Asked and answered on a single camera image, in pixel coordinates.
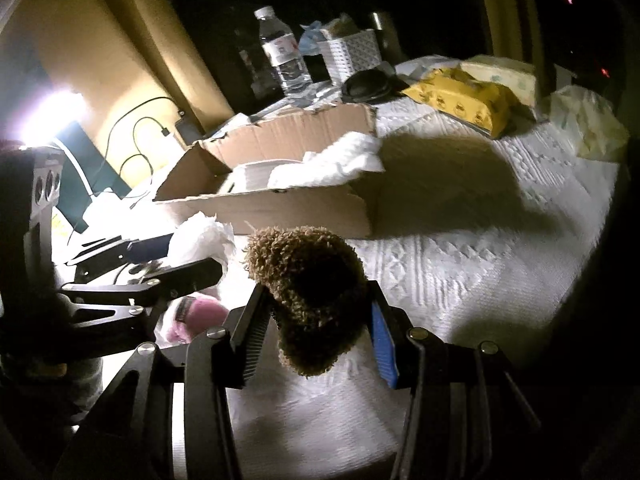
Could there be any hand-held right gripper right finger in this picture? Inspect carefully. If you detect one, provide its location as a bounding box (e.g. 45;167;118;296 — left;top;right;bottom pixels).
367;280;543;480

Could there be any pale blue plastic bag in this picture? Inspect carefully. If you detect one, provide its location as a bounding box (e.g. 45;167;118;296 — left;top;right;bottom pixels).
299;20;332;57

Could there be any clear plastic water bottle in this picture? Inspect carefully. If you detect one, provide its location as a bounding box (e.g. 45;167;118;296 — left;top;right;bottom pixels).
253;6;314;97

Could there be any white fluffy cloth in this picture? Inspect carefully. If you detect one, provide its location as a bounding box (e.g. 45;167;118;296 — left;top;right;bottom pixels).
268;131;386;192

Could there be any cardboard box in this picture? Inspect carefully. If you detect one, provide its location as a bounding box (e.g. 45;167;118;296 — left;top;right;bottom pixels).
152;102;387;239

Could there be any pink soft item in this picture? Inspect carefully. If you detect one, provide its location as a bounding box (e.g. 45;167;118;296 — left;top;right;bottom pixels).
154;294;232;347

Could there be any pale plastic packet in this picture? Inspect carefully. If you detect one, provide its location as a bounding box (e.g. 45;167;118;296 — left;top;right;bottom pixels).
549;85;630;162

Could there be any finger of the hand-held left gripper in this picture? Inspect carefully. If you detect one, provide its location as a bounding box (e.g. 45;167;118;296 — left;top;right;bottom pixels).
59;257;224;361
64;232;176;270

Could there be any yellow wipes packet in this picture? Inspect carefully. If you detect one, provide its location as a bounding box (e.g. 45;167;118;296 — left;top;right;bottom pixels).
401;67;522;140

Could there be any white woven basket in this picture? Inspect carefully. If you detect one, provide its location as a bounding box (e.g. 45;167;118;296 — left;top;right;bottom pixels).
317;28;381;85

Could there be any white folded item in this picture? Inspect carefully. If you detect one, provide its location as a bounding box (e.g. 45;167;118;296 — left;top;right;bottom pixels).
219;160;301;196

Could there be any brown fuzzy plush toy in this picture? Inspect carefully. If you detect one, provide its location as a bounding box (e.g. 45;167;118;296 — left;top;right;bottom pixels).
243;226;373;379

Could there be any cream tissue pack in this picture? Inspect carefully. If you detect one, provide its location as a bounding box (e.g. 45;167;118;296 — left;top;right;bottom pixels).
459;54;540;107

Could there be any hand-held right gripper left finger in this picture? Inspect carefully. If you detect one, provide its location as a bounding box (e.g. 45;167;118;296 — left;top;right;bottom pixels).
55;282;274;480

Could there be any white textured bedspread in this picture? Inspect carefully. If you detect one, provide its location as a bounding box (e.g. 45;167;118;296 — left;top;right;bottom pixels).
65;55;632;480

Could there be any metal flask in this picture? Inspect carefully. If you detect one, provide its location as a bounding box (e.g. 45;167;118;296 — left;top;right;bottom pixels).
370;10;402;63

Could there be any black cable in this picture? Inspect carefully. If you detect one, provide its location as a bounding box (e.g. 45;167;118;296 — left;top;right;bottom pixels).
104;96;188;197

